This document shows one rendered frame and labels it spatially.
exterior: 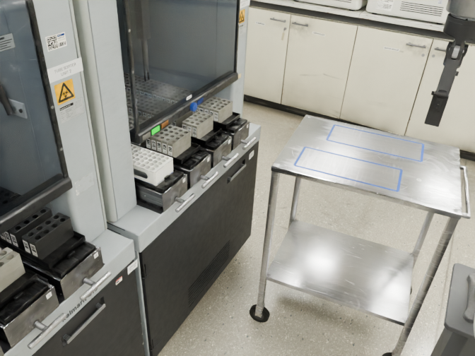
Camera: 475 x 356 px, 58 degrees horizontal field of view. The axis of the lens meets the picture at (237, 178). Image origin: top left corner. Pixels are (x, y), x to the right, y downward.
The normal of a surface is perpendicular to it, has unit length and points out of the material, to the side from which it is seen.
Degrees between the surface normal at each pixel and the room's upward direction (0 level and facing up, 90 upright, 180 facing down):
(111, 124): 90
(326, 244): 0
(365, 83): 90
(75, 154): 90
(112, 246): 0
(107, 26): 90
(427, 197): 0
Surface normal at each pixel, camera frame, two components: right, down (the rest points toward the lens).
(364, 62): -0.50, 0.47
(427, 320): 0.05, -0.83
